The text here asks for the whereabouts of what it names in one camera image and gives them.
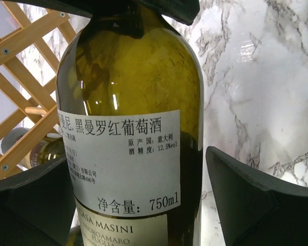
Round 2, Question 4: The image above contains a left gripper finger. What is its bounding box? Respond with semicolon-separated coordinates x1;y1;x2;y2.
0;156;75;245
206;147;308;245

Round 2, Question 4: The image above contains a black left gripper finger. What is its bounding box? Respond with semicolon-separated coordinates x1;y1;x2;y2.
18;0;200;26

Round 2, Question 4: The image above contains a green bottle white label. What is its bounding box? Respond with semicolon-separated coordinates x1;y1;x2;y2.
56;15;204;245

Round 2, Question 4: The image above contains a wooden wine rack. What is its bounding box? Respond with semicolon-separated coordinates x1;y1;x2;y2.
0;1;75;180

